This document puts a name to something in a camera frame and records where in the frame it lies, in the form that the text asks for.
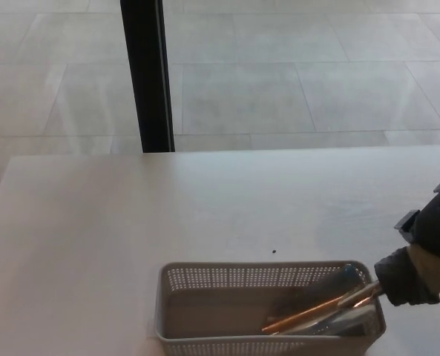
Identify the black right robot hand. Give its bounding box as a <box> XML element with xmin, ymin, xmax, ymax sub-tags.
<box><xmin>394</xmin><ymin>170</ymin><xmax>440</xmax><ymax>261</ymax></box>

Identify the grey perforated plastic basket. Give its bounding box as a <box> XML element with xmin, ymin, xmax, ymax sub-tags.
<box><xmin>154</xmin><ymin>260</ymin><xmax>388</xmax><ymax>356</ymax></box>

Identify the black vertical frame post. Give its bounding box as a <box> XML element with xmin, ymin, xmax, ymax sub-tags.
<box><xmin>119</xmin><ymin>0</ymin><xmax>177</xmax><ymax>154</ymax></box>

